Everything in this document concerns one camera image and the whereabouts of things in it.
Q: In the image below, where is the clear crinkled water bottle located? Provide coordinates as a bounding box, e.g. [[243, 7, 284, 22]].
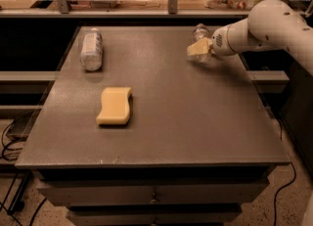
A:
[[188, 23, 212, 64]]

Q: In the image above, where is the metal shelf rail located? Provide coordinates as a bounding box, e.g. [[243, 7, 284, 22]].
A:
[[0, 9, 248, 19]]

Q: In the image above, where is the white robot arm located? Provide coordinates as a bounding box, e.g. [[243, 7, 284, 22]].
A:
[[188, 0, 313, 164]]

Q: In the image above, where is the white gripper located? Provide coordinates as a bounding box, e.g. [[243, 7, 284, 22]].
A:
[[187, 24, 236, 56]]

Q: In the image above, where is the white labelled plastic bottle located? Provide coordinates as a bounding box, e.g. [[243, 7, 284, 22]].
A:
[[80, 28, 103, 71]]

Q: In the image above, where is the yellow wavy sponge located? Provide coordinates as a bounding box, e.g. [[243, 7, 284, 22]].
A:
[[96, 87, 132, 125]]

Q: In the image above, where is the upper drawer knob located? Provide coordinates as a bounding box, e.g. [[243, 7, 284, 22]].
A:
[[150, 194, 159, 204]]

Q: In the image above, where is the grey drawer cabinet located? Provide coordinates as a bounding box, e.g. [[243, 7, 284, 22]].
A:
[[17, 26, 290, 226]]

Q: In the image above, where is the black cable right floor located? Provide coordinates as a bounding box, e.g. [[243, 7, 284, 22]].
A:
[[272, 160, 297, 226]]

